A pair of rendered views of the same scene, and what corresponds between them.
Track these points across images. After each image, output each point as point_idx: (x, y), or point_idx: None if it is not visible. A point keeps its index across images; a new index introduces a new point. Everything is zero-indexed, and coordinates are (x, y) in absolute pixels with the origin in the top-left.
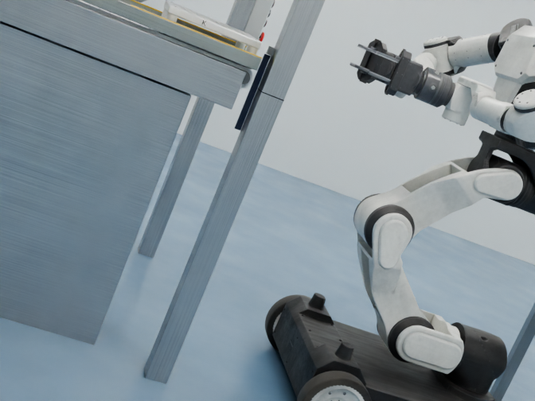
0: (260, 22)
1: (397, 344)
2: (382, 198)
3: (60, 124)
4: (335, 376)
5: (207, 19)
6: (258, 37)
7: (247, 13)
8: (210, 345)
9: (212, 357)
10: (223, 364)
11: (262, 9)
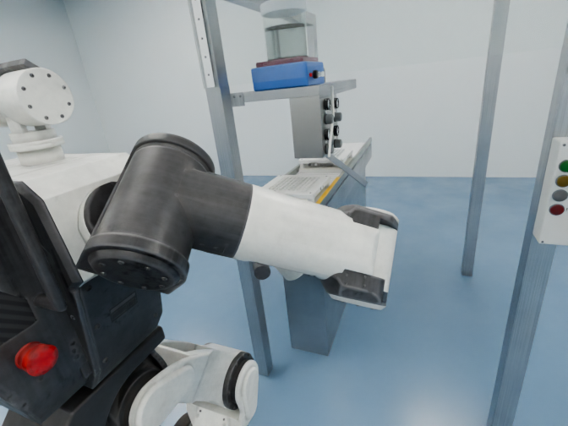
0: (543, 207)
1: None
2: (224, 347)
3: None
4: (184, 415)
5: (276, 181)
6: (541, 228)
7: (538, 196)
8: (313, 425)
9: (294, 419)
10: (286, 424)
11: (546, 190)
